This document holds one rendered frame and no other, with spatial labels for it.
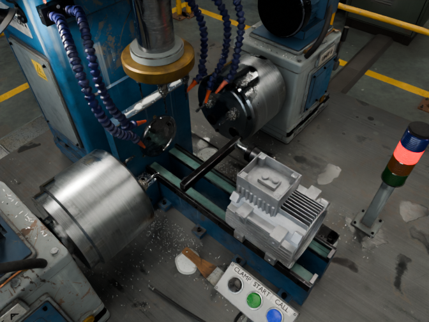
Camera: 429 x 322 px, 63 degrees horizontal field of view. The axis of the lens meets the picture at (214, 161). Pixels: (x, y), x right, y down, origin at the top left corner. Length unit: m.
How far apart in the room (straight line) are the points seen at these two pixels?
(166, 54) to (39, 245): 0.49
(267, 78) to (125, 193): 0.59
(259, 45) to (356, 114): 0.58
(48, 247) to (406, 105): 2.88
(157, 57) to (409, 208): 0.96
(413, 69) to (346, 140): 2.26
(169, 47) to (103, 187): 0.36
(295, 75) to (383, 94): 2.09
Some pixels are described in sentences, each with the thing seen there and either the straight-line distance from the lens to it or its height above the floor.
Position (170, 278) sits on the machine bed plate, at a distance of 1.09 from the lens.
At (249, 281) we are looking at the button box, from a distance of 0.78.
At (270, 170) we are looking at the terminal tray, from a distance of 0.90.
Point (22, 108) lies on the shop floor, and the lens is 3.24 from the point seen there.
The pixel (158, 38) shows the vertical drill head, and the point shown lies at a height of 1.39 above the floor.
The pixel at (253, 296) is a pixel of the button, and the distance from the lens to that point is 0.77.
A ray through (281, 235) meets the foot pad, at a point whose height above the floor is 1.08.
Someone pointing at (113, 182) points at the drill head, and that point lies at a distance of 0.85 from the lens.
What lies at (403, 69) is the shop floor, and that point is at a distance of 3.66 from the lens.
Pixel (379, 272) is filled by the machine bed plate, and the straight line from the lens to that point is 1.19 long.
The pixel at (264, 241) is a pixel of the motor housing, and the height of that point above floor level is 1.03.
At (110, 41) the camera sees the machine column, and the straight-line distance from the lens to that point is 1.06.
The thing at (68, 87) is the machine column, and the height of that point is 1.24.
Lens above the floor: 1.79
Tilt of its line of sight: 48 degrees down
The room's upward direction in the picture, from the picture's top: 1 degrees counter-clockwise
